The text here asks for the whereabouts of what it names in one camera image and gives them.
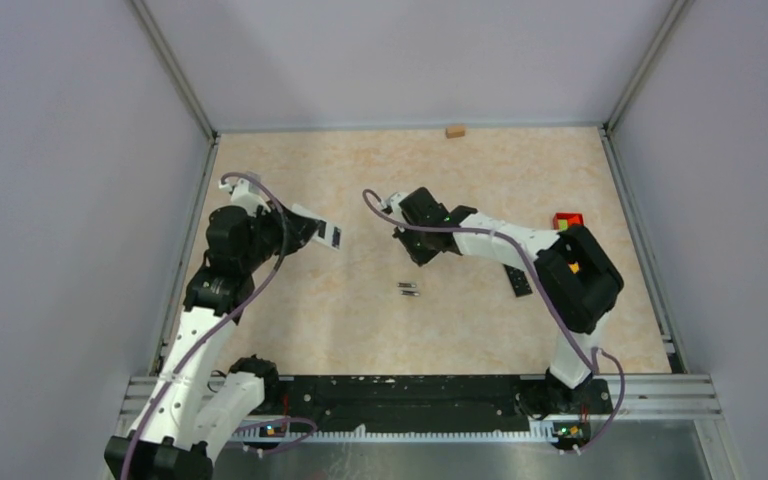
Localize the small wooden block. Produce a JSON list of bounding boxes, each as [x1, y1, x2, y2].
[[444, 125, 467, 139]]

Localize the white remote control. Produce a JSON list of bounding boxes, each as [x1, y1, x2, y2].
[[290, 204, 342, 251]]

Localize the black remote control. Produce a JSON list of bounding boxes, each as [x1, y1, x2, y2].
[[504, 265, 533, 298]]

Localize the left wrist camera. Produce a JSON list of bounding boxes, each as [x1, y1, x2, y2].
[[219, 172, 270, 216]]

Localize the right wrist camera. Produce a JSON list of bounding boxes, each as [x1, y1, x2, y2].
[[382, 192, 407, 215]]

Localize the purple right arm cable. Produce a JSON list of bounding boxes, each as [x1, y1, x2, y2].
[[362, 188, 626, 452]]

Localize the red plastic bin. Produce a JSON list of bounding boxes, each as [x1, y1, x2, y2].
[[552, 212, 584, 231]]

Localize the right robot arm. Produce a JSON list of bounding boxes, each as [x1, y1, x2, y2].
[[382, 187, 624, 412]]

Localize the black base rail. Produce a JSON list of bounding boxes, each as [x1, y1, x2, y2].
[[254, 375, 614, 434]]

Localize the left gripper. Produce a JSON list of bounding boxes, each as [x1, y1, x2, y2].
[[240, 196, 320, 271]]

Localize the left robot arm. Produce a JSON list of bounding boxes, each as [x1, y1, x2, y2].
[[104, 202, 328, 479]]

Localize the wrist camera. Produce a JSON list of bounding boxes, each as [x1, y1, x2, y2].
[[219, 172, 270, 216], [382, 192, 407, 215]]

